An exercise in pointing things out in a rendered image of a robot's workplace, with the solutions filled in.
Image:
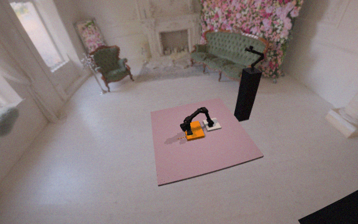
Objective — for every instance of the orange flat deck plate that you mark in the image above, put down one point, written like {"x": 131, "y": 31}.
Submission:
{"x": 196, "y": 130}

